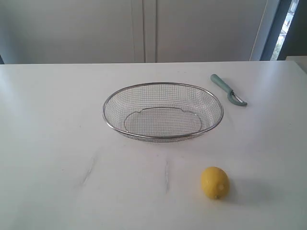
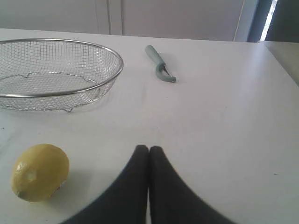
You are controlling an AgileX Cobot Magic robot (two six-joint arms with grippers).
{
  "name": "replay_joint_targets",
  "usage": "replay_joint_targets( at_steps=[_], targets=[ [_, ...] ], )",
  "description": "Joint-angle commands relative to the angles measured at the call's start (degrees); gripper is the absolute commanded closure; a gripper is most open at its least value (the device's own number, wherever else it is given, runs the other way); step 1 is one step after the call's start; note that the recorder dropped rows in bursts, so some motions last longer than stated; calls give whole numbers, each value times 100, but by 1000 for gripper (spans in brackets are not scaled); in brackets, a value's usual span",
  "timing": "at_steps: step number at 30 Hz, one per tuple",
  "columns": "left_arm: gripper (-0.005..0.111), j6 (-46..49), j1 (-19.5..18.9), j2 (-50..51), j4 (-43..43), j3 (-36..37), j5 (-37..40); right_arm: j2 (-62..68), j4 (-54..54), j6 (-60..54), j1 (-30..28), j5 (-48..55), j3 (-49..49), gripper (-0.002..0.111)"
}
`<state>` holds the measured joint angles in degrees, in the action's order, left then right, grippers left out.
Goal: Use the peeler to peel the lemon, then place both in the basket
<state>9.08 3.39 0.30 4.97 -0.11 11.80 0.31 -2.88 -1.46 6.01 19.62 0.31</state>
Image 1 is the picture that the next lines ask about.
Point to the teal handled vegetable peeler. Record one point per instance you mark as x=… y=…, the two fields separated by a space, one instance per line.
x=232 y=97

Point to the yellow lemon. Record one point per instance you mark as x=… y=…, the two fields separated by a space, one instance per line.
x=215 y=183

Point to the white cabinet doors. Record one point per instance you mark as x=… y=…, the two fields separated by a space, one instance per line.
x=128 y=31

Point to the oval wire mesh basket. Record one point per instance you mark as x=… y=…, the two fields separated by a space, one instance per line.
x=162 y=111

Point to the window with dark frame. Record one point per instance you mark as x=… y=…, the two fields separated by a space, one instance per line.
x=288 y=32

